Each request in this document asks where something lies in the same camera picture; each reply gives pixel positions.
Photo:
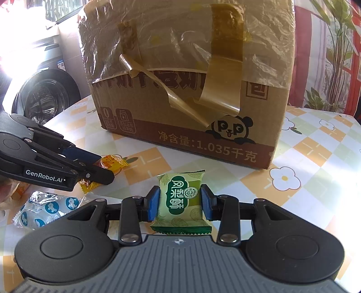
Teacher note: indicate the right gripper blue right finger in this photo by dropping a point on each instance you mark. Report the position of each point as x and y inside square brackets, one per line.
[225, 209]

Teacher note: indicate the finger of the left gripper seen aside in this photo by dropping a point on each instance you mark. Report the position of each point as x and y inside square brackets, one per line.
[86, 164]

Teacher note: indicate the small orange candy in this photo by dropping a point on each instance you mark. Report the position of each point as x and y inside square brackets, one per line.
[102, 172]

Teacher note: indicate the cardboard box with plastic liner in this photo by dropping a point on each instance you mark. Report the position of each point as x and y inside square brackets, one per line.
[207, 77]

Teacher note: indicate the black front-load washing machine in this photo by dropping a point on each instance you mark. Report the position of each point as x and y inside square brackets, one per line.
[35, 82]

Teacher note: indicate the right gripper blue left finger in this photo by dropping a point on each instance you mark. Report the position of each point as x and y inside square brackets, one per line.
[135, 210]

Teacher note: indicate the blue white candy wrapper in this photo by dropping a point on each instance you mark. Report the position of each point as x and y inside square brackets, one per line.
[43, 208]

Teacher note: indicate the small green mooncake packet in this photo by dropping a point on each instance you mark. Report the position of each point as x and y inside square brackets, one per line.
[180, 208]

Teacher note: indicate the checkered floral tablecloth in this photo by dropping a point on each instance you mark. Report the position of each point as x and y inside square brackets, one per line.
[315, 172]

